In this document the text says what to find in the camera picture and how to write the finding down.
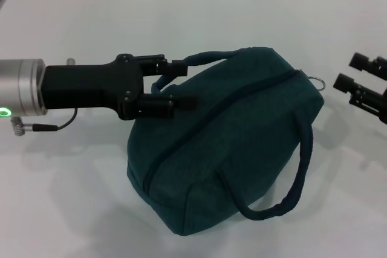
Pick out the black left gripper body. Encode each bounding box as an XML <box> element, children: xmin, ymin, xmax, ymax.
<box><xmin>41</xmin><ymin>53</ymin><xmax>145</xmax><ymax>121</ymax></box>

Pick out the teal insulated lunch bag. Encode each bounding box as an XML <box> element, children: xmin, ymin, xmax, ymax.
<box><xmin>126</xmin><ymin>46</ymin><xmax>327</xmax><ymax>237</ymax></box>

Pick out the silver plug with black cable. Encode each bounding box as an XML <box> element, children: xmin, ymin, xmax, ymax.
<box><xmin>10</xmin><ymin>57</ymin><xmax>79</xmax><ymax>136</ymax></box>

